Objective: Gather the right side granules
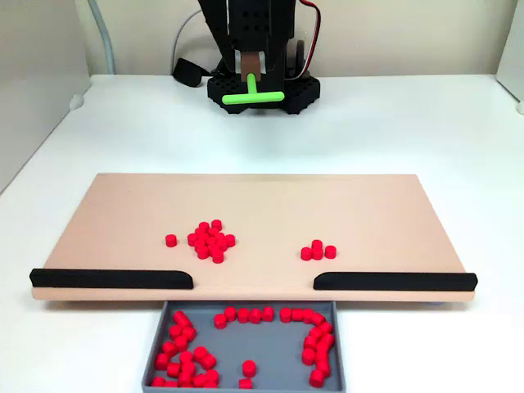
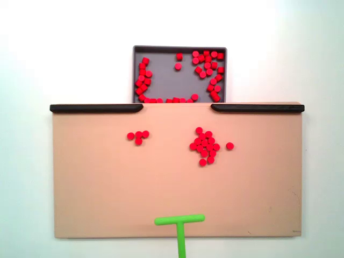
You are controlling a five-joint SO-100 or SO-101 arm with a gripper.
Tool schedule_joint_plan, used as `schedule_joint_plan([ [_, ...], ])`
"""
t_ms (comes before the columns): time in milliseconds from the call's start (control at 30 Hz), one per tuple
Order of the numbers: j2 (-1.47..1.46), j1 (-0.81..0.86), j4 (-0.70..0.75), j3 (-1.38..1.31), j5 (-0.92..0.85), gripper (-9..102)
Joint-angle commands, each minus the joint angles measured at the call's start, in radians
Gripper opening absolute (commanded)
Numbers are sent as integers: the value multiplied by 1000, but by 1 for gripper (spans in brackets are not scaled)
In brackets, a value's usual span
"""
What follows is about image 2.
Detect black edge rail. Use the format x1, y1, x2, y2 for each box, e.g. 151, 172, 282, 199
49, 104, 144, 113
210, 103, 305, 113

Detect green T-shaped sweeping tool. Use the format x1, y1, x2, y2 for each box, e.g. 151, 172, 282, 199
154, 214, 206, 258

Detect grey plastic tray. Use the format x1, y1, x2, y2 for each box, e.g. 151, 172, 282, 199
132, 45, 228, 104

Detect beige flat board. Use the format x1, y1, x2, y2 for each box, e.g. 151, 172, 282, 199
50, 101, 305, 239

